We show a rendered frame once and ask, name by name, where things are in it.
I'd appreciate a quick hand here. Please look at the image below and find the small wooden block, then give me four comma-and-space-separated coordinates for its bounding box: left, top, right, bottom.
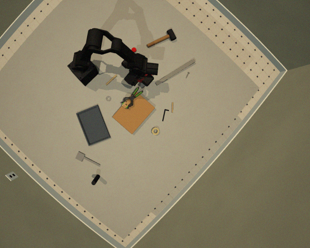
123, 101, 130, 108

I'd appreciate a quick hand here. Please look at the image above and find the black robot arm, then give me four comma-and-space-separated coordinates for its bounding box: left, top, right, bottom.
71, 28, 159, 86

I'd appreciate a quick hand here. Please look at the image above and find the black-headed mallet with wooden handle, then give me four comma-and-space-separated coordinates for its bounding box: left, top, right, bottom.
147, 29, 176, 47

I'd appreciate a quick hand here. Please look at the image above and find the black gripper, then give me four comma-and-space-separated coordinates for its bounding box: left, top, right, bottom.
122, 60, 154, 86

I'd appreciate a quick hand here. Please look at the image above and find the light wooden board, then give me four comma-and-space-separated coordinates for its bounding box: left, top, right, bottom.
113, 95, 155, 134

